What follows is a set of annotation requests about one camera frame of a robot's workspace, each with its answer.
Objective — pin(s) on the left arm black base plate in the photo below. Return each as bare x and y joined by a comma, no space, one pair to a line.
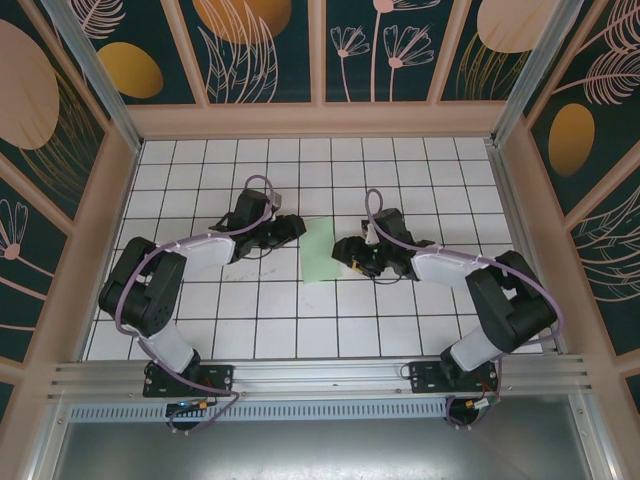
220,380

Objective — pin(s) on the aluminium side rail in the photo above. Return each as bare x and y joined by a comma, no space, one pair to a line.
531,260

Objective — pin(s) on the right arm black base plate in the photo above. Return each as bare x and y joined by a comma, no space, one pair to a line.
425,380

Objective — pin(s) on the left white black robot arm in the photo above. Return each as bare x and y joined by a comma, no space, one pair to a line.
205,250

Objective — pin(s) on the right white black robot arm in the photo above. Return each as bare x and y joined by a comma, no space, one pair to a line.
475,350

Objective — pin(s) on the grey metal sheet panel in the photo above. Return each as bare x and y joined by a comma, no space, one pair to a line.
320,450

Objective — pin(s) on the aluminium frame post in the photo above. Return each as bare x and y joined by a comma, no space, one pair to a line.
100,82
531,75

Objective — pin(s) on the aluminium mounting rail beam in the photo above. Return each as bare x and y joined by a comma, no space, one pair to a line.
320,377

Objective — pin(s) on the light green paper sheet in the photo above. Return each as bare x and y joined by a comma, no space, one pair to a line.
320,260

